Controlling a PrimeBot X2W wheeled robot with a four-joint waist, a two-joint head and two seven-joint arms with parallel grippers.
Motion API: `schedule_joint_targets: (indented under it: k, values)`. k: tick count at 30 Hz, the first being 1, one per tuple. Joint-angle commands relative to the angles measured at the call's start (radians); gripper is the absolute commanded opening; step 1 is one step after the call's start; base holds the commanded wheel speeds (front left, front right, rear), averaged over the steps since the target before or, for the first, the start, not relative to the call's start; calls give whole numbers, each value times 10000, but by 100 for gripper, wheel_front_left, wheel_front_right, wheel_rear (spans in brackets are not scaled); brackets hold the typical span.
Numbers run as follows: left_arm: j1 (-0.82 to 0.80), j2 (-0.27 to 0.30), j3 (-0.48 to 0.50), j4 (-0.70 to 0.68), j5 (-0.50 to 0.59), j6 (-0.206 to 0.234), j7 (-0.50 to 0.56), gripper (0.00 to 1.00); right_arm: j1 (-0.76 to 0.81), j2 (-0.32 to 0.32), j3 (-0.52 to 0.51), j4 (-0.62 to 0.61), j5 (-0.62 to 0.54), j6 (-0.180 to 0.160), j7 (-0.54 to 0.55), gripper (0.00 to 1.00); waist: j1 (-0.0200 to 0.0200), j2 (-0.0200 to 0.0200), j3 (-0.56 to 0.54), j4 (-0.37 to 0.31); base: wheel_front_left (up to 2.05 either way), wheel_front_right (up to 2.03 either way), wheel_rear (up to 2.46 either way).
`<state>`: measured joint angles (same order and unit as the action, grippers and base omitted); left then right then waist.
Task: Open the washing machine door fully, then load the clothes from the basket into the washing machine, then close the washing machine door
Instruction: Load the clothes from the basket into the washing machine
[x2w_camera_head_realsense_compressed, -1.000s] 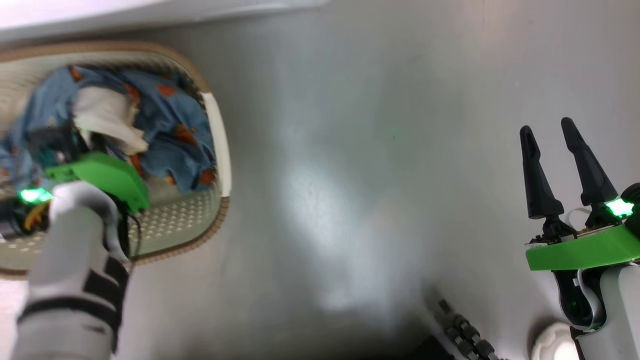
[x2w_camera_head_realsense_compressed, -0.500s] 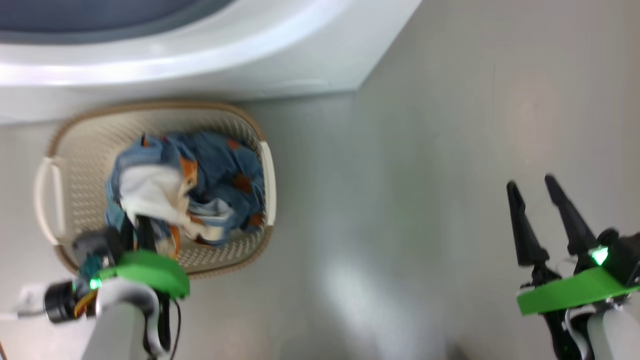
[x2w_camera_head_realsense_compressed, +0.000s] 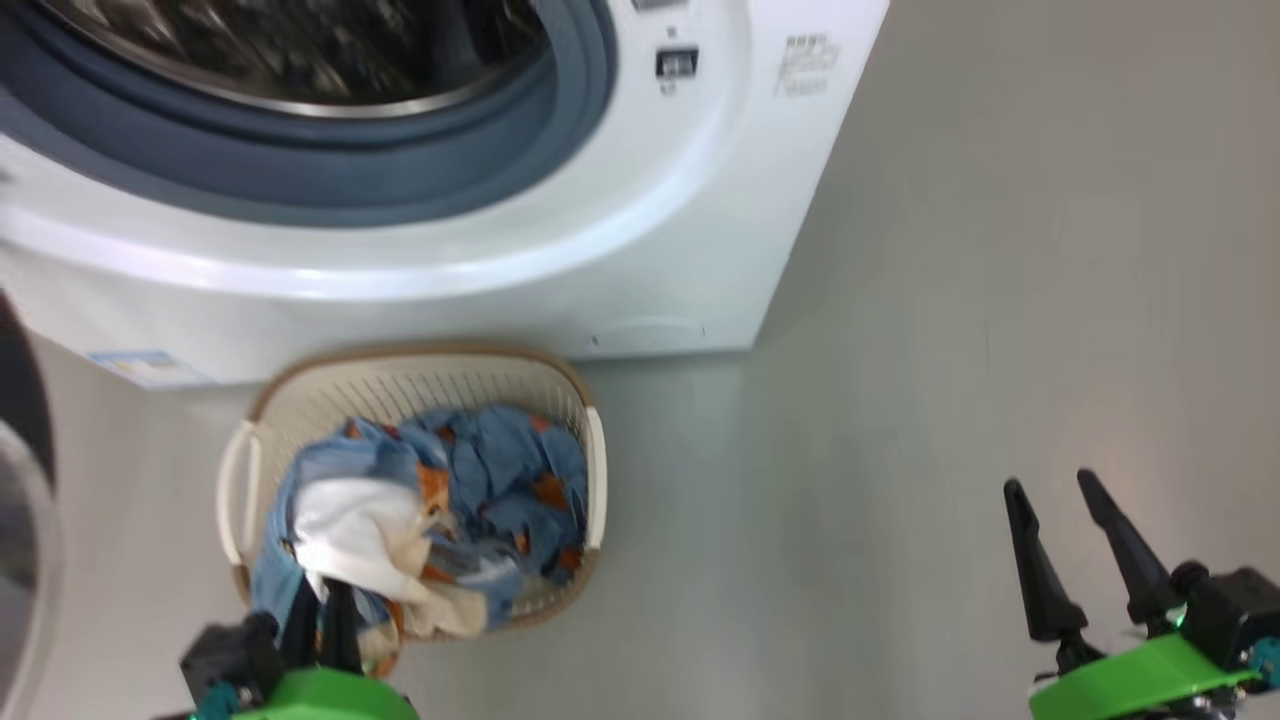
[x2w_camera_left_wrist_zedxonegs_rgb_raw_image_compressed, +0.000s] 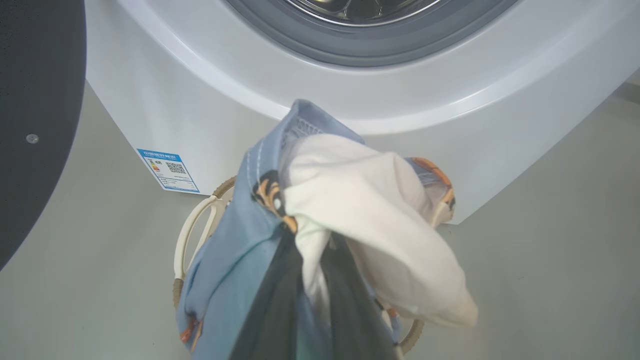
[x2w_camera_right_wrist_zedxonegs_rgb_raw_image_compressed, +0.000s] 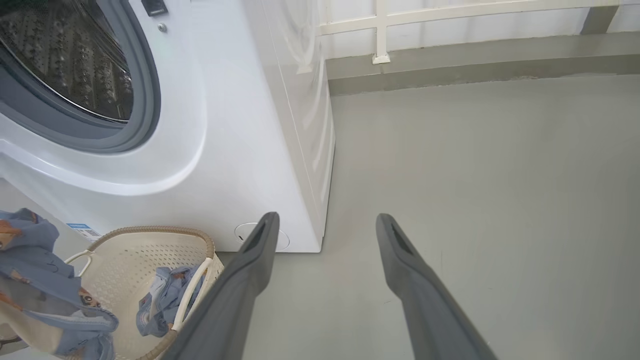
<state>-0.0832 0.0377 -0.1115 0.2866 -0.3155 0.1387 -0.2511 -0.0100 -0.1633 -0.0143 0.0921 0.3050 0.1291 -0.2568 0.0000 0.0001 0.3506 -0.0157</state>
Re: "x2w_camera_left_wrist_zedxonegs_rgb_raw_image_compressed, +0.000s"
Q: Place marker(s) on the black glass washing machine door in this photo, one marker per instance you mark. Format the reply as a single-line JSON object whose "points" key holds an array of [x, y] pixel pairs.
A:
{"points": [[35, 100]]}

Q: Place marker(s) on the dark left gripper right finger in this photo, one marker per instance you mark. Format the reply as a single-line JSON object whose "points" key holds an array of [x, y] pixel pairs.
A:
{"points": [[352, 320]]}

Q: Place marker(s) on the blue cartoon print garment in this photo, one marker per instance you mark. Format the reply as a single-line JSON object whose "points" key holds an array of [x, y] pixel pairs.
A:
{"points": [[380, 210]]}

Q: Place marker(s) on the white front-load washing machine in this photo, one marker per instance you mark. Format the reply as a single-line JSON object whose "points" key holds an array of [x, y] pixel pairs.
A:
{"points": [[400, 100]]}

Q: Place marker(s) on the blue energy label sticker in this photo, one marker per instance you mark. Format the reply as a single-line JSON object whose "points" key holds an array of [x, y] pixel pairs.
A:
{"points": [[167, 170]]}

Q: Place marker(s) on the cream perforated laundry basket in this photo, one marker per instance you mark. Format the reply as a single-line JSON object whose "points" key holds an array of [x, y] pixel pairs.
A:
{"points": [[192, 235]]}

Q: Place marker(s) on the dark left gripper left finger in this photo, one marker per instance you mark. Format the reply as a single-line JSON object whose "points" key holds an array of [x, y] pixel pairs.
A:
{"points": [[272, 320]]}

